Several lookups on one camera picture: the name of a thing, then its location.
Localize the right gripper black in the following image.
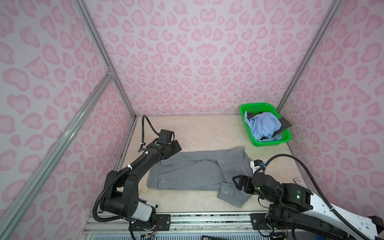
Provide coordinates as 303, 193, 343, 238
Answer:
229, 175, 278, 205

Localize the grey long sleeve shirt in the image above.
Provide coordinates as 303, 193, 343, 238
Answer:
147, 147, 253, 208

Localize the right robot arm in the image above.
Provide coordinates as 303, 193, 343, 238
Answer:
233, 172, 384, 240

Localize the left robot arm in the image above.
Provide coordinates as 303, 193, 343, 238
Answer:
92, 130, 182, 230

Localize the red white label card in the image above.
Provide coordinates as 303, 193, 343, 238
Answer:
294, 177, 306, 187

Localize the light blue shirt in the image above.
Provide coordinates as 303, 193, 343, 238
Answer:
244, 111, 283, 142

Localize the green plastic basket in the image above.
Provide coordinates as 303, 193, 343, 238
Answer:
240, 103, 292, 147

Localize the black shirt in basket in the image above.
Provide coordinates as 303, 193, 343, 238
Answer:
245, 111, 293, 141

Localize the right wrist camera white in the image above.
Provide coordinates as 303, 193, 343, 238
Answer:
250, 160, 266, 174

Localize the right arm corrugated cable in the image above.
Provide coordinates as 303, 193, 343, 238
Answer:
263, 153, 371, 240

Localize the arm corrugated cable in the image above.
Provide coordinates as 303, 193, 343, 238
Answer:
263, 153, 371, 240
92, 115, 160, 223

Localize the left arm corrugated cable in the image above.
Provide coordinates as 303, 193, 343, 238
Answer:
92, 115, 160, 223

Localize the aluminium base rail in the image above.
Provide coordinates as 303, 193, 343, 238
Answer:
80, 194, 343, 240

